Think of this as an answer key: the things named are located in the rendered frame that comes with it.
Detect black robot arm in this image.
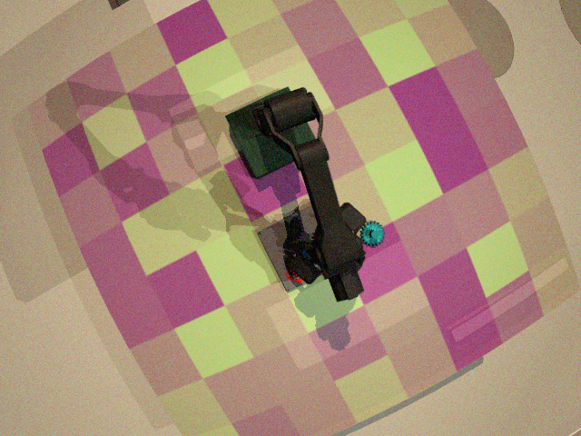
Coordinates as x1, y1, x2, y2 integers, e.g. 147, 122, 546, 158
252, 87, 366, 302

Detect teal gear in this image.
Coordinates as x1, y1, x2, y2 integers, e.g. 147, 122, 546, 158
360, 221, 385, 246

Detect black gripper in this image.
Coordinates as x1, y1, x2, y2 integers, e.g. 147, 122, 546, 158
290, 203, 367, 284

